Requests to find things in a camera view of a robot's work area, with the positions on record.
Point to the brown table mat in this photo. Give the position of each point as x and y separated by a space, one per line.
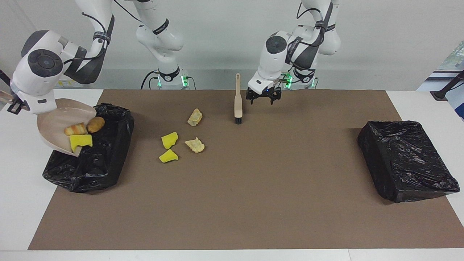
232 221

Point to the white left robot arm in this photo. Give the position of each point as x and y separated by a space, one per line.
272 61

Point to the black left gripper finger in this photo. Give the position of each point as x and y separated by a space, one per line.
251 98
276 97

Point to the pale toy dumpling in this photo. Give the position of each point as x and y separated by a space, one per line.
195 117
195 145

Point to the black stand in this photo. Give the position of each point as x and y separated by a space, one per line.
3 77
446 90

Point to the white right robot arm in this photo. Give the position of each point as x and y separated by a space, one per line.
40 83

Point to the toy croissant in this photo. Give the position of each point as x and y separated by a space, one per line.
75 129

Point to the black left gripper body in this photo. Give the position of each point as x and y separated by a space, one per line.
264 93

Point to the beige hand brush black bristles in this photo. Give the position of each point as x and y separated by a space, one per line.
238 105

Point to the brown toy bread roll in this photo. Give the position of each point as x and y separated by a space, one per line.
96 124

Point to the yellow sponge piece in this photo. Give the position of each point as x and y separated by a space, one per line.
169 140
80 141
168 156

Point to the glass window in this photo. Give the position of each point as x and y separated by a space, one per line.
455 58

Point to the black bag lined bin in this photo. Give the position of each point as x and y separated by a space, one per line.
406 163
101 163

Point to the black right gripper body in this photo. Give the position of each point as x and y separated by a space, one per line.
15 107

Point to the beige plastic dustpan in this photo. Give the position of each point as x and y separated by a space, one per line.
54 121

